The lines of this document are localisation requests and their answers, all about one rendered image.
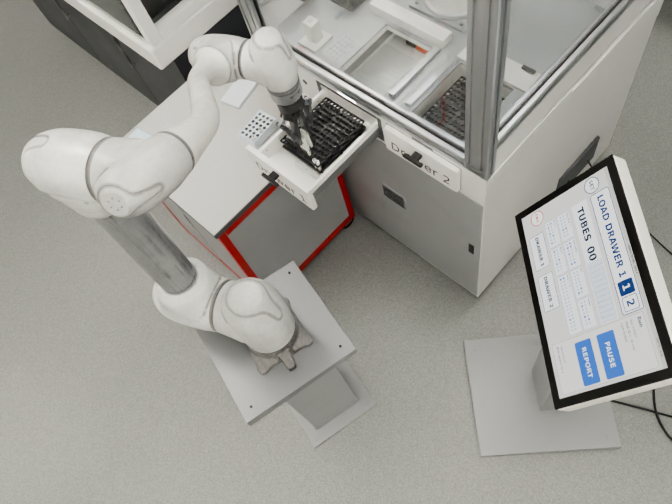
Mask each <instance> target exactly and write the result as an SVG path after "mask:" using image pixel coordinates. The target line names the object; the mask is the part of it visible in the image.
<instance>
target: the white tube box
mask: <svg viewBox="0 0 672 504"><path fill-rule="evenodd" d="M276 122H278V121H277V119H276V118H275V117H273V116H271V115H269V114H267V113H265V112H263V111H262V110H260V109H259V110H258V111H257V113H256V114H255V115H254V116H253V117H252V118H251V119H250V120H249V121H248V122H247V123H246V124H245V126H244V127H243V128H242V129H241V130H240V131H239V132H238V135H239V137H240V139H241V140H242V141H244V142H246V143H247V144H250V145H251V146H253V147H254V148H256V149H258V148H259V147H260V146H261V145H262V143H263V142H264V141H265V140H266V139H267V138H268V137H269V136H270V135H271V134H272V132H273V131H274V130H275V129H276V128H277V126H276V125H275V124H276ZM259 128H262V130H263V132H262V133H260V132H259V130H258V129H259ZM252 135H254V136H255V137H256V140H253V139H252Z"/></svg>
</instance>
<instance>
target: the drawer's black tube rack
mask: <svg viewBox="0 0 672 504"><path fill-rule="evenodd" d="M325 99H327V101H324V100H325ZM328 101H330V103H328ZM321 103H323V104H321ZM331 103H333V104H332V105H331ZM334 105H336V106H335V107H334ZM318 106H320V107H319V108H317V107H318ZM337 107H339V108H338V109H337ZM340 109H342V110H340ZM314 110H316V111H315V112H314ZM345 111H346V113H344V112H345ZM348 113H349V114H350V115H347V114H348ZM313 115H314V116H313ZM351 115H353V117H350V116H351ZM312 116H313V126H310V129H311V132H310V133H311V136H310V139H311V142H312V144H313V147H312V148H311V147H310V146H309V148H310V151H311V156H312V157H314V158H316V160H319V162H321V163H322V165H321V168H322V169H321V170H320V171H319V170H318V168H315V166H314V165H313V164H311V163H310V162H309V161H307V160H306V159H304V158H303V157H301V156H300V155H299V153H300V152H301V151H302V150H303V151H305V150H304V149H302V148H301V147H300V145H299V144H298V143H297V142H293V141H292V140H291V139H289V138H286V135H285V136H284V137H285V138H286V140H287V139H288V140H289V141H290V142H292V143H293V144H295V145H296V146H298V147H299V148H301V149H302V150H301V151H300V150H297V152H299V151H300V152H299V153H298V154H297V153H296V152H294V151H293V150H291V149H290V148H289V147H287V146H286V145H283V146H282V147H283V148H284V149H285V150H287V151H288V152H290V153H291V154H293V155H294V156H295V157H297V158H298V159H300V160H301V161H302V162H304V163H305V164H307V165H308V166H309V167H311V168H312V169H314V170H315V171H317V172H318V173H319V174H321V173H324V172H323V171H324V170H325V169H326V168H327V167H328V166H329V165H330V164H331V163H332V162H333V161H334V160H335V159H336V158H337V157H338V156H339V155H340V154H343V151H344V150H345V149H346V148H347V147H348V146H349V145H350V144H351V143H352V142H353V141H354V140H355V139H356V138H357V137H358V136H359V135H360V136H361V135H362V134H361V133H362V132H363V131H364V130H365V129H366V126H364V125H363V123H364V122H365V121H364V120H363V119H361V118H359V117H358V116H356V115H355V114H353V113H351V112H350V111H348V110H347V109H345V108H343V107H342V106H340V105H339V104H337V103H335V102H334V101H332V100H331V99H329V98H327V97H325V98H324V99H323V100H322V101H321V102H320V103H319V104H318V105H317V106H316V107H315V108H313V109H312ZM354 117H356V119H353V118H354ZM357 119H359V121H356V120H357ZM361 121H362V123H360V122H361ZM305 152H306V153H307V151H305Z"/></svg>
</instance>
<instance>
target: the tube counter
mask: <svg viewBox="0 0 672 504"><path fill-rule="evenodd" d="M582 251H583V255H584V259H585V263H586V267H587V271H588V274H589V278H590V282H591V286H592V290H593V294H594V298H595V301H596V305H597V309H598V313H599V317H600V321H601V324H605V323H607V322H610V321H612V320H615V319H618V318H619V317H618V313H617V310H616V306H615V302H614V299H613V295H612V291H611V288H610V284H609V281H608V277H607V273H606V270H605V266H604V262H603V259H602V255H601V252H600V248H599V244H598V242H596V243H594V244H592V245H590V246H588V247H586V248H584V249H582Z"/></svg>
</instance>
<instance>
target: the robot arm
mask: <svg viewBox="0 0 672 504"><path fill-rule="evenodd" d="M188 59H189V62H190V64H191V65H192V67H193V68H192V69H191V71H190V73H189V75H188V79H187V87H188V94H189V100H190V106H191V115H190V116H189V117H188V118H187V119H185V120H183V121H181V122H179V123H177V124H175V125H173V126H171V127H169V128H166V129H164V130H161V131H159V132H157V133H156V134H154V135H153V136H151V137H149V138H147V139H146V140H144V139H142V138H120V137H114V136H110V135H107V134H104V133H100V132H96V131H90V130H84V129H73V128H57V129H52V130H48V131H45V132H42V133H39V134H37V135H36V137H34V138H33V139H31V140H30V141H29V142H28V143H27V144H26V145H25V147H24V149H23V152H22V156H21V163H22V169H23V172H24V175H25V176H26V178H27V179H28V180H29V181H30V182H31V183H32V184H33V185H34V186H35V187H36V188H37V189H39V190H40V191H42V192H44V193H47V194H49V195H50V196H51V197H52V198H54V199H55V200H57V201H59V202H61V203H62V204H64V205H65V206H67V207H69V208H70V209H72V210H73V211H75V212H76V213H78V214H79V215H81V216H84V217H87V218H93V219H94V220H95V221H96V222H97V223H98V224H99V225H100V226H101V227H102V228H103V229H104V230H105V231H106V232H107V233H108V234H109V235H110V236H111V237H112V238H113V239H114V240H115V241H116V242H117V243H118V244H119V245H120V246H121V247H122V248H123V249H124V250H125V251H126V252H127V253H128V254H129V255H130V256H131V257H132V258H133V259H134V260H135V261H136V262H137V263H138V265H139V266H140V267H141V268H142V269H143V270H144V271H145V272H146V273H147V274H148V275H149V276H150V277H151V278H152V279H153V280H154V281H155V283H154V285H153V290H152V298H153V302H154V304H155V306H156V307H157V309H158V310H159V311H160V312H161V313H162V314H163V315H164V316H165V317H166V318H168V319H170V320H172V321H174V322H177V323H180V324H183V325H186V326H189V327H193V328H197V329H201V330H205V331H211V332H216V333H220V334H223V335H225V336H228V337H230V338H232V339H235V340H237V341H239V342H241V343H246V345H247V347H248V349H249V351H250V353H251V355H252V356H253V358H254V360H255V362H256V365H257V370H258V372H259V373H260V374H261V375H265V374H267V373H268V372H269V371H270V370H271V369H272V368H273V367H274V366H276V365H277V364H279V363H281V362H282V361H283V362H284V364H285V365H286V366H287V368H288V369H289V370H290V371H293V370H295V369H296V367H297V366H296V363H295V361H294V358H293V356H292V355H293V354H295V353H297V352H298V351H300V350H301V349H303V348H307V347H310V346H311V345H312V344H313V342H314V340H313V338H312V337H311V336H310V335H309V334H308V333H307V332H306V331H305V329H304V328H303V326H302V325H301V323H300V321H299V320H298V318H297V316H296V315H295V313H294V312H293V310H292V308H291V305H290V301H289V299H288V298H286V297H282V295H281V294H280V293H279V292H278V291H277V289H276V288H275V287H274V286H272V285H271V284H270V283H268V282H266V281H264V280H262V279H258V278H252V277H248V278H242V279H238V280H232V279H228V278H226V277H223V276H220V274H219V273H217V272H215V271H214V270H212V269H211V268H210V267H208V266H207V265H205V264H204V263H203V262H202V261H200V260H199V259H196V258H193V257H186V256H185V255H184V253H183V252H182V251H181V250H180V249H179V247H178V246H177V245H176V244H175V243H174V241H173V240H172V239H171V238H170V236H169V235H168V234H167V233H166V232H165V230H164V229H163V228H162V227H161V225H160V224H159V223H158V222H157V221H156V219H155V218H154V217H153V216H152V214H151V213H150V212H149V210H151V209H153V208H155V207H156V206H158V205H159V204H160V203H162V202H163V201H164V200H165V199H167V198H168V197H169V196H170V195H171V194H172V193H173V192H174V191H175V190H177V189H178V188H179V187H180V186H181V184H182V183H183V182H184V180H185V179H186V178H187V176H188V175H189V174H190V173H191V171H192V170H193V169H194V167H195V166H196V164H197V162H198V160H199V159H200V157H201V156H202V154H203V153H204V151H205V150H206V148H207V147H208V145H209V144H210V142H211V141H212V139H213V138H214V136H215V134H216V132H217V130H218V127H219V122H220V113H219V108H218V105H217V102H216V99H215V96H214V93H213V90H212V88H211V85H213V86H221V85H224V84H227V83H231V82H236V81H237V80H239V79H243V80H250V81H253V82H256V83H259V84H261V85H263V86H266V88H267V90H268V92H269V94H270V96H271V99H272V101H273V102H274V103H276V104H277V107H278V109H279V111H280V117H281V120H280V121H279V122H276V124H275V125H276V126H277V127H279V128H280V129H282V131H283V132H284V133H285V134H286V136H287V137H288V138H289V139H291V140H292V141H293V142H297V143H298V144H299V145H300V147H301V148H302V149H304V150H305V151H307V152H308V151H309V149H308V146H307V144H308V145H309V146H310V147H311V148H312V147H313V144H312V142H311V139H310V136H311V133H310V132H311V129H310V126H313V116H312V106H311V105H312V99H311V98H310V97H308V96H307V95H305V96H304V98H303V96H302V92H303V88H302V85H301V82H300V79H299V75H298V66H297V61H296V58H295V55H294V52H293V50H292V47H291V45H290V43H289V42H288V40H287V38H286V37H285V35H284V34H283V33H282V32H281V31H280V30H279V29H277V28H275V27H272V26H265V27H261V28H259V29H257V30H256V31H255V32H254V33H253V35H252V37H251V39H247V38H243V37H240V36H234V35H227V34H206V35H202V36H199V37H197V38H195V39H194V40H193V41H192V42H191V44H190V46H189V49H188ZM303 111H304V112H303ZM297 119H298V120H297ZM285 121H289V124H290V127H291V130H292V132H291V131H290V130H289V128H288V127H286V126H287V125H286V123H285ZM298 121H299V123H300V126H301V129H300V130H299V126H298ZM300 132H301V133H300ZM301 134H302V135H301Z"/></svg>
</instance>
